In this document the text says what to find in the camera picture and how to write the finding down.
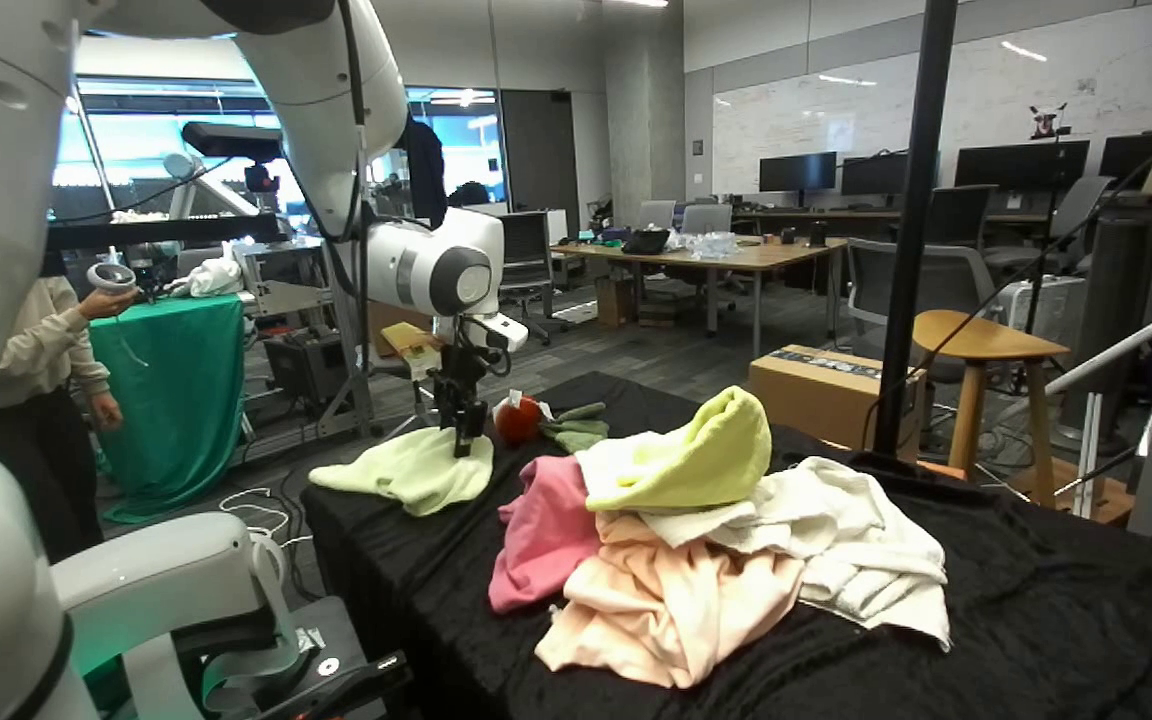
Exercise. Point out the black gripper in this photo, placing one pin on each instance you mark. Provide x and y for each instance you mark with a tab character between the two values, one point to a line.
463	374

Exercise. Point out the red toy radish green leaves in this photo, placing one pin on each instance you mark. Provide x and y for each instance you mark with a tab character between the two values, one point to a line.
518	418

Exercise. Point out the pale green t-shirt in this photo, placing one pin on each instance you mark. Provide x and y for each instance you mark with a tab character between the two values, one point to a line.
403	473

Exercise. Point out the pink t-shirt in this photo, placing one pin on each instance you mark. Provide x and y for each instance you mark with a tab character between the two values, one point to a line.
542	532

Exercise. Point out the yellow green towel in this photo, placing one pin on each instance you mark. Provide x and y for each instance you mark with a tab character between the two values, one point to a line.
700	463

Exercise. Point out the peach t-shirt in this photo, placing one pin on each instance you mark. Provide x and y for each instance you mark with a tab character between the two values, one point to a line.
669	607

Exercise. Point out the small black bag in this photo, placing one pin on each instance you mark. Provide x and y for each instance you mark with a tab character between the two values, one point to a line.
646	237

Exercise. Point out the green cloth covered table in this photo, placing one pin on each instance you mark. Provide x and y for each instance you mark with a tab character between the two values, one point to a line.
178	402

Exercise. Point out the long wooden desk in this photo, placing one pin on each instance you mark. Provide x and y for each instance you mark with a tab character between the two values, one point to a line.
711	252

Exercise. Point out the white crumpled object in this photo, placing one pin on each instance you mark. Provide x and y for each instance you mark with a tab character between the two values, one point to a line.
205	279

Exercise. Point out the large printed cardboard box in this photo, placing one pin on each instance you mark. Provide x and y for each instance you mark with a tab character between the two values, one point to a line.
819	387

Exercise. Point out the black computer monitor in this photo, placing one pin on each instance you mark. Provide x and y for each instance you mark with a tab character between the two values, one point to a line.
1133	152
1020	160
876	174
802	171

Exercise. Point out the white crumpled towel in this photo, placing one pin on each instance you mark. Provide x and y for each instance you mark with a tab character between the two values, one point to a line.
868	560

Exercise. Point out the person in beige sweater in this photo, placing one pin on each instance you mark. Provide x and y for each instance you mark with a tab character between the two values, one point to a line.
49	362

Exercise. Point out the black vertical pole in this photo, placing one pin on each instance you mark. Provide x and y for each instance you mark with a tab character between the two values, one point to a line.
922	203

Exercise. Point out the wooden stool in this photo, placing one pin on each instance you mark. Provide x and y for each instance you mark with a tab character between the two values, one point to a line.
980	343

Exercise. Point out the black velvet tablecloth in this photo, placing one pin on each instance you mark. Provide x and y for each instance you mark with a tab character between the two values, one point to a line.
1002	625

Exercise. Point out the silver metal rod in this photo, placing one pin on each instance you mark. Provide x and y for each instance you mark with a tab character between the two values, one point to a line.
1117	354

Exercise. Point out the black drone figure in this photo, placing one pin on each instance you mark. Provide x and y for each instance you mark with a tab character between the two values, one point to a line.
1051	120

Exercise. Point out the dark tall cylinder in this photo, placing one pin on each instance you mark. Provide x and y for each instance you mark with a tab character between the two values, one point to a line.
1122	273

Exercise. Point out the black camera on stand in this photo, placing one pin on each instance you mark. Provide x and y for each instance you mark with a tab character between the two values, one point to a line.
234	140

